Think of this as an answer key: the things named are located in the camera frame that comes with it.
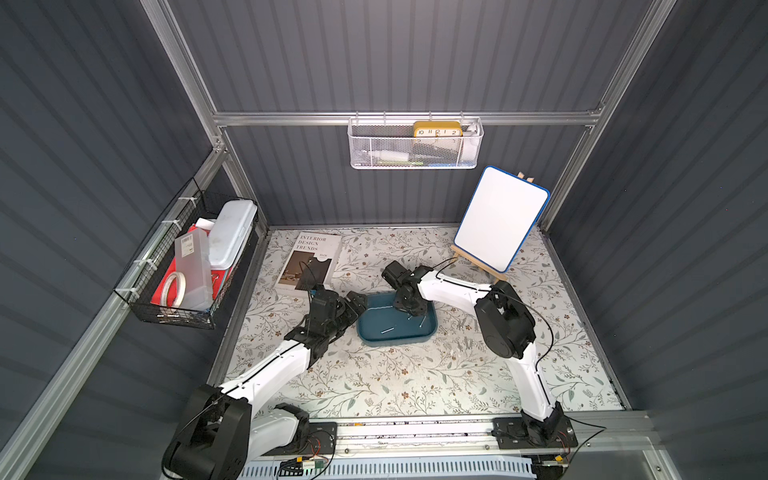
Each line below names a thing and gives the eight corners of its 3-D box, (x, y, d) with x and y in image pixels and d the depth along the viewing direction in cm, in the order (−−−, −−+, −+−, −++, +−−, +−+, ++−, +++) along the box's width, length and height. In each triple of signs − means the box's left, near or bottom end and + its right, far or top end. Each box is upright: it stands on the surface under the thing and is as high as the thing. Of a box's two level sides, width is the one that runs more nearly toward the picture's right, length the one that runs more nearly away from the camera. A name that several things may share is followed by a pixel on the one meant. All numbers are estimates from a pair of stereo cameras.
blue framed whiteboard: (449, 256, 114) (467, 182, 87) (469, 238, 120) (492, 163, 93) (495, 287, 104) (531, 215, 78) (514, 266, 110) (554, 192, 84)
